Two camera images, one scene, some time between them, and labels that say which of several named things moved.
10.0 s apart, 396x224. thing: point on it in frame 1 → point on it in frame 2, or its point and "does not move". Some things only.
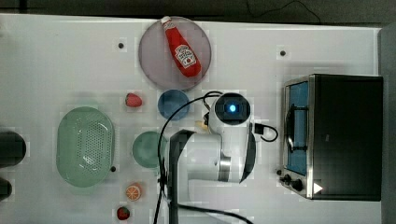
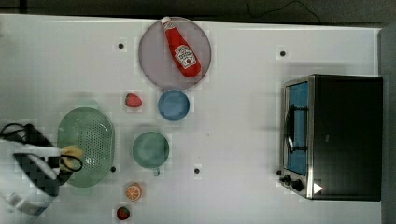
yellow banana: (202, 124) → (72, 151)
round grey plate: (160, 62) does not move
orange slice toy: (133, 192) does not move
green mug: (145, 149) does not move
